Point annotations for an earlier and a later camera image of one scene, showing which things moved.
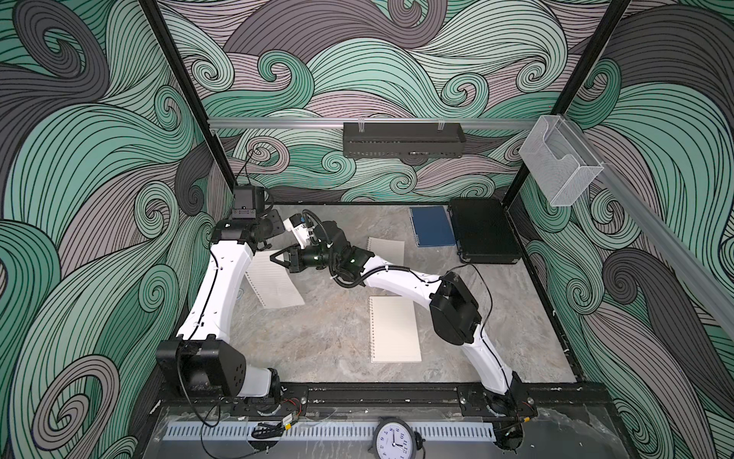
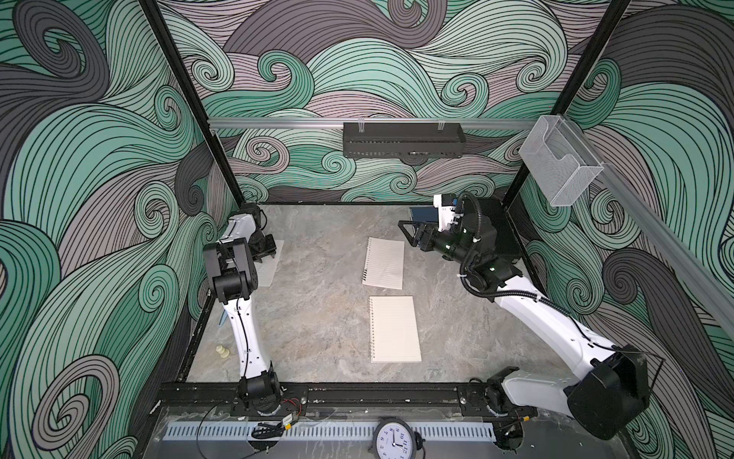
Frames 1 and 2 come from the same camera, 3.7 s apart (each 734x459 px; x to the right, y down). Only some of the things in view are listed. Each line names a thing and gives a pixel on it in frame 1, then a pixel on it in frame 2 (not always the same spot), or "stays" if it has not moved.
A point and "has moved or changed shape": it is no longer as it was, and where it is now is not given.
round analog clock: (395, 439) stays
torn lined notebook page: (272, 281) has moved or changed shape
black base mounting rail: (230, 397) stays
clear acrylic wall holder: (563, 165) stays
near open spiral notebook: (394, 334) stays
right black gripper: (298, 258) to (423, 230)
